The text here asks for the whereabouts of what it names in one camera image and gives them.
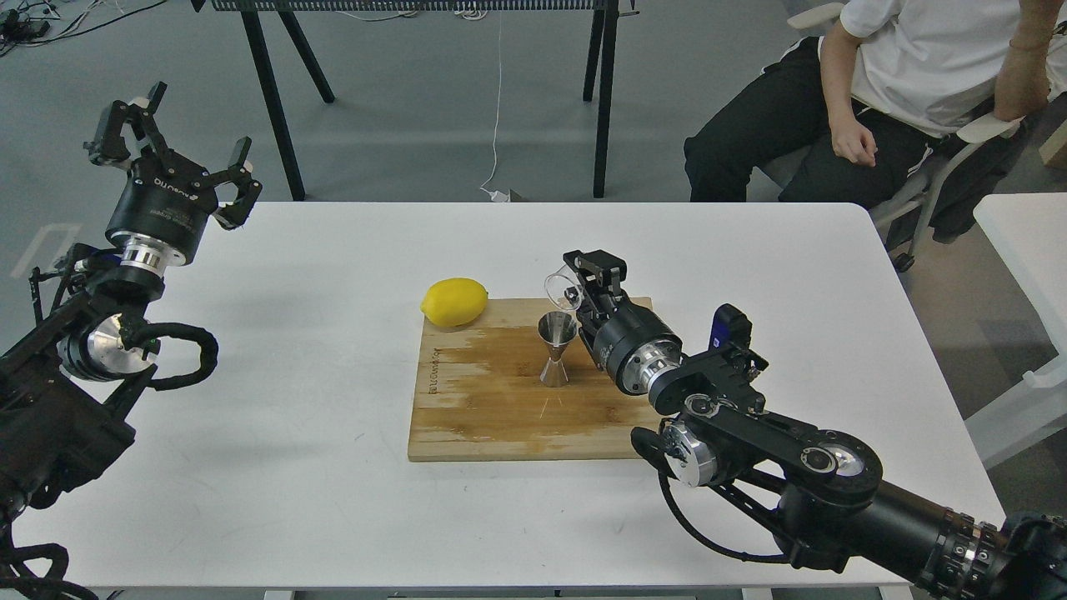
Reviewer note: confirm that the steel jigger measuring cup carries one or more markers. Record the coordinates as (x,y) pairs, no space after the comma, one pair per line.
(557,329)

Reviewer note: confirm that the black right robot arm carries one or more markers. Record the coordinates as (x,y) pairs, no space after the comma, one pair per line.
(820,493)

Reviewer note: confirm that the wooden cutting board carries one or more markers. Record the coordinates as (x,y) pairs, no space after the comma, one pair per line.
(478,395)

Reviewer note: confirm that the yellow lemon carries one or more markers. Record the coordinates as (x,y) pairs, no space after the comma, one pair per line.
(454,302)

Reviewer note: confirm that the seated person white shirt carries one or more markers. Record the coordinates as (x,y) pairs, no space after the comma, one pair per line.
(870,100)

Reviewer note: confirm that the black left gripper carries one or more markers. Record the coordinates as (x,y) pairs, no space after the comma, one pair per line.
(158,210)

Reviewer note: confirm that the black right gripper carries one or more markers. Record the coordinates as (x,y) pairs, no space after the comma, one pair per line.
(628,342)

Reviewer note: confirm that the small clear glass cup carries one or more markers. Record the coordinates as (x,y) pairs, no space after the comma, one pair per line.
(565,289)

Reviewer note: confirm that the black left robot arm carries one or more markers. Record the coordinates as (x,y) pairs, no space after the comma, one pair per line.
(69,385)

